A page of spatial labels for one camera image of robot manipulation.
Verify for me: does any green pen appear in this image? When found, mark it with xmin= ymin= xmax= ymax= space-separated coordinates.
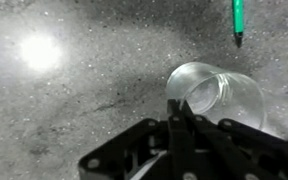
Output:
xmin=232 ymin=0 xmax=244 ymax=48

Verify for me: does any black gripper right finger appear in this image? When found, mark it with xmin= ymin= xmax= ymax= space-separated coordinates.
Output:
xmin=182 ymin=102 xmax=288 ymax=180

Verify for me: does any clear glass cup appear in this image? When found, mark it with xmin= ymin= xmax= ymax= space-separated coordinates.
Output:
xmin=166 ymin=62 xmax=267 ymax=130

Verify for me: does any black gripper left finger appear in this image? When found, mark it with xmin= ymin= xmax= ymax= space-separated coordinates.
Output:
xmin=78 ymin=100 xmax=196 ymax=180

